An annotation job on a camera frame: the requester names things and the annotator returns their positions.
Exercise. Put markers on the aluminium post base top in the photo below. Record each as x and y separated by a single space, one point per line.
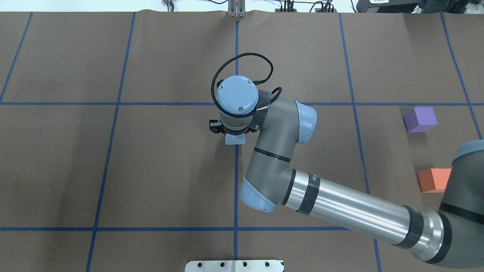
236 8

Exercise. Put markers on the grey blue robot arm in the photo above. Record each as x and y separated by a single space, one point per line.
452 236

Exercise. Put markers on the light blue foam block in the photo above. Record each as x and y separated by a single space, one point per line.
235 139

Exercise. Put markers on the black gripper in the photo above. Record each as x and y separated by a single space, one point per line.
215 127

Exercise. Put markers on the orange foam block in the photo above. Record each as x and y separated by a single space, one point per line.
434 180

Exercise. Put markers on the black device top right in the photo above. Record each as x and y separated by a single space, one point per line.
408 6

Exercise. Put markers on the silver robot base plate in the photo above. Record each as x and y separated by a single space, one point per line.
235 266

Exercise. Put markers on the purple foam block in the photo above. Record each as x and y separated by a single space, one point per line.
420 119

